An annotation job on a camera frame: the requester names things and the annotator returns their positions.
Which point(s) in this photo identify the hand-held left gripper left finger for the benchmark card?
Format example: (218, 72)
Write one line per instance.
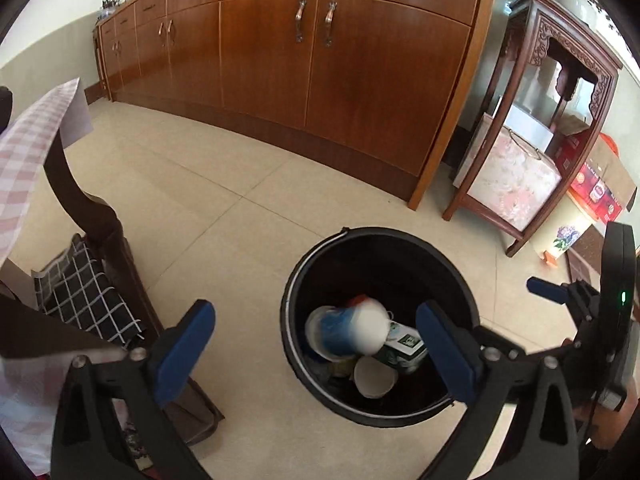
(185, 350)

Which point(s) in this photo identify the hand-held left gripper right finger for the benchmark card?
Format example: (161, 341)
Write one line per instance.
(445, 355)

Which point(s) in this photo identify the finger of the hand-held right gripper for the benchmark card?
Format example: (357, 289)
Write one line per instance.
(545, 289)

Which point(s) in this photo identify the green and white milk carton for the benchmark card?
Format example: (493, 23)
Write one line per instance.
(405, 347)

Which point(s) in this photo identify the blue patterned paper cup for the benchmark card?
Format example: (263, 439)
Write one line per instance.
(345, 330)

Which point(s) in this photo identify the black plastic bucket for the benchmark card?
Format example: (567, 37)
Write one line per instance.
(390, 260)

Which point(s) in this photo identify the person's right forearm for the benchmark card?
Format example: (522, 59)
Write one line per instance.
(607, 430)

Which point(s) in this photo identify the brown patterned mat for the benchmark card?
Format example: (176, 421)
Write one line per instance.
(585, 260)

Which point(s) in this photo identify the red cardboard carton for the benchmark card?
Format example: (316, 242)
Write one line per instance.
(595, 185)

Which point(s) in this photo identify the black checked cushion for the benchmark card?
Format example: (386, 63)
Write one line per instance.
(85, 290)

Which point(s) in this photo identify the pink floral box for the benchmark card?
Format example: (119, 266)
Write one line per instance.
(510, 175)

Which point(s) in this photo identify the dark wooden chair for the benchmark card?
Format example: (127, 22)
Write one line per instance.
(100, 220)

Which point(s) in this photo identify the pink checked tablecloth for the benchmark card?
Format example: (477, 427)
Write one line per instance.
(30, 150)

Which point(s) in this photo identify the carved wooden stand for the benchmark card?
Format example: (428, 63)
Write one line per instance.
(540, 35)

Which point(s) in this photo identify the long wooden cabinet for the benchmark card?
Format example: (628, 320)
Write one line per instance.
(300, 60)

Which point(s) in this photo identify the small potted plant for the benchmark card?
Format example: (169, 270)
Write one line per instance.
(111, 4)

